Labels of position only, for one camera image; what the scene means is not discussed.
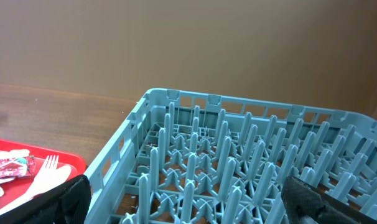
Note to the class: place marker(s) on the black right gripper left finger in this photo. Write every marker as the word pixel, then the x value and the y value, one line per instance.
pixel 68 203

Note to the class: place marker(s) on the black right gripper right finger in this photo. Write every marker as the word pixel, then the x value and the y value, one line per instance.
pixel 306 204

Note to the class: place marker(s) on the red snack wrapper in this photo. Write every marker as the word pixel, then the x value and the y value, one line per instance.
pixel 17 167

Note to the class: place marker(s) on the grey dishwasher rack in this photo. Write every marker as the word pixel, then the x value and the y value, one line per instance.
pixel 186 157

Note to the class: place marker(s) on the white plastic spoon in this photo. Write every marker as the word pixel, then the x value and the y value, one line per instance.
pixel 52 180

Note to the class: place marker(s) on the white plastic fork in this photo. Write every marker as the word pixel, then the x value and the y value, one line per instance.
pixel 49 165

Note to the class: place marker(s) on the red plastic tray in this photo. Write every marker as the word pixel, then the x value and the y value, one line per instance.
pixel 18 186

